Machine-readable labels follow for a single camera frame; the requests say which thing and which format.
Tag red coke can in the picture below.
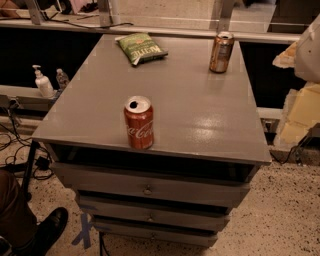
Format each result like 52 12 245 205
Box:
124 96 154 149

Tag grey metal window rail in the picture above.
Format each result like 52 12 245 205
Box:
0 18 301 45

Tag black floor cables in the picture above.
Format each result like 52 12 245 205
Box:
0 99 54 181

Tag grey drawer cabinet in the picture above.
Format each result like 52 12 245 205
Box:
33 35 271 247

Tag clear plastic water bottle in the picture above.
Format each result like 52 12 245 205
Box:
56 68 70 90

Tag brown trouser leg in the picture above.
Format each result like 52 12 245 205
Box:
0 171 37 249

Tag gold soda can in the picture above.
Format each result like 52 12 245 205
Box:
209 31 234 73

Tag green chip bag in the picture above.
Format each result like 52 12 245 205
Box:
115 33 168 66

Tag black leather shoe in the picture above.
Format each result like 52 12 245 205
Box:
10 207 68 256

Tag white pump bottle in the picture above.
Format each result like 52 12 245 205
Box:
32 65 54 98

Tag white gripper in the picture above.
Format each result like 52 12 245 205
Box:
272 14 320 147

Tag blue tape cross mark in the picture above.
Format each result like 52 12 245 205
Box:
71 204 111 250

